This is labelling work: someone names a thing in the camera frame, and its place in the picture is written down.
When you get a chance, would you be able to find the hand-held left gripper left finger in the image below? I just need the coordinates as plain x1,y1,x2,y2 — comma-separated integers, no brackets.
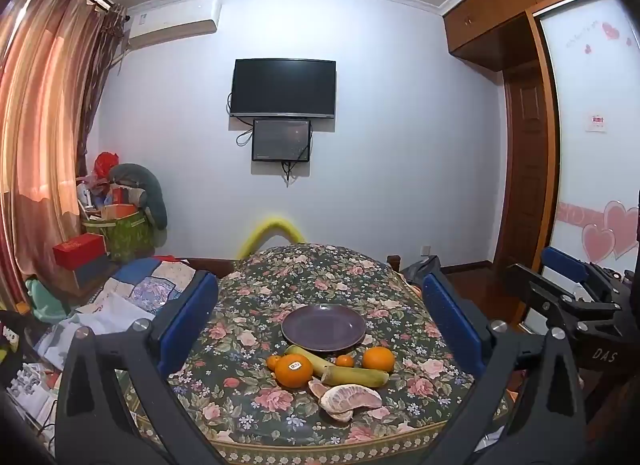
54,269,236,465

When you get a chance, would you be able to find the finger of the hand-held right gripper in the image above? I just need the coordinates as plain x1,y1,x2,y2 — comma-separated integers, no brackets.
544,246,623,296
505,264,621,333

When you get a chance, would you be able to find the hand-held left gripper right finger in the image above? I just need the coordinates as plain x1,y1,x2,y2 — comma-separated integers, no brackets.
415,272,588,465

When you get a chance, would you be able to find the large plain orange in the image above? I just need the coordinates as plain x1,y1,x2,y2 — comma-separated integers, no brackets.
362,346,396,374

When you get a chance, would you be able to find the large orange with sticker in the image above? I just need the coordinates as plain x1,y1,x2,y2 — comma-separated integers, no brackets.
274,354,314,389

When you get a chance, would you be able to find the large pomelo segment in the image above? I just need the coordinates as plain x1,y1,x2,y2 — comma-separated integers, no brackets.
320,384,383,413

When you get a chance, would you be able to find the purple plate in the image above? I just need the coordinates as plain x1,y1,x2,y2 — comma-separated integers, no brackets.
281,305,367,353

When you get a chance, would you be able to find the yellow-green banana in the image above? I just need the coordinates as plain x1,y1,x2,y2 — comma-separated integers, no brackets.
286,345,333,377

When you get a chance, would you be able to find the patchwork quilt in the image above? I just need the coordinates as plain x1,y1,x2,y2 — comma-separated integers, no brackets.
75,257,213,328

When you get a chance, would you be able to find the grey backpack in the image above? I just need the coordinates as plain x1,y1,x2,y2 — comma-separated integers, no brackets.
400,255,442,283

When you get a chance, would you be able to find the wooden door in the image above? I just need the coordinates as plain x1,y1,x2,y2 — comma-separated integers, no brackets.
502,60,558,273

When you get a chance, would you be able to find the green gift bag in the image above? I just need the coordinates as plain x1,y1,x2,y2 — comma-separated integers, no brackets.
81,210,156,263

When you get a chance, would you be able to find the blue grey box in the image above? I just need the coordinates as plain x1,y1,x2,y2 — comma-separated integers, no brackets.
70,255,119,292

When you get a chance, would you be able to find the yellow hoop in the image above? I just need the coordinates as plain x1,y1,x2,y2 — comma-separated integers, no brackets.
239,215,307,261

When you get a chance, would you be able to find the red box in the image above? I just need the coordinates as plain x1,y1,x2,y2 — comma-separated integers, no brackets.
53,234,107,269

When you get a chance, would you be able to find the floral blanket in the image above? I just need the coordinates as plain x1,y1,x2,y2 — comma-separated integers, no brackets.
117,242,511,465

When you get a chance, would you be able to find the grey plush pillow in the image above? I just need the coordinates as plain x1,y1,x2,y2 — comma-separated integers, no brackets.
107,163,169,230

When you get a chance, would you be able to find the teal cloth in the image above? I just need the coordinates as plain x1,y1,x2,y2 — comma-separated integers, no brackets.
25,277,72,322

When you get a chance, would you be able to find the white power strip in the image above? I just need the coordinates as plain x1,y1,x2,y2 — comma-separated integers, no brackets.
0,324,22,352

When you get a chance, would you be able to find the red bag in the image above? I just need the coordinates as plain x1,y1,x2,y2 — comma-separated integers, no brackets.
94,151,122,180

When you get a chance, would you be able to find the white heart-print sliding door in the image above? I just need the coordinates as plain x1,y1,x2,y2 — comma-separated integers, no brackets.
539,0,640,278

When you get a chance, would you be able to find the small black monitor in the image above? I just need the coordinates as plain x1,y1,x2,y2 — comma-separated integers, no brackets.
251,119,312,163

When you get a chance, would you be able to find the peach curtain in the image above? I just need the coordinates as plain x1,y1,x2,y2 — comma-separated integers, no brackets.
0,0,113,306

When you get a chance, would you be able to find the brown patterned curtain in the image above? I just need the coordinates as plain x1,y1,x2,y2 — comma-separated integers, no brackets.
77,4,128,176

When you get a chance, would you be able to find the wooden overhead cabinet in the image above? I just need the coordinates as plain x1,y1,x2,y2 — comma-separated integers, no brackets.
442,0,613,73

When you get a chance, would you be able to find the white air conditioner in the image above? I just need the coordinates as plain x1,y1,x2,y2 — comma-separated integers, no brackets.
124,0,222,50

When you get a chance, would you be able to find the black wall television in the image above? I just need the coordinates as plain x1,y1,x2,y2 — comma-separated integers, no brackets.
229,58,337,120

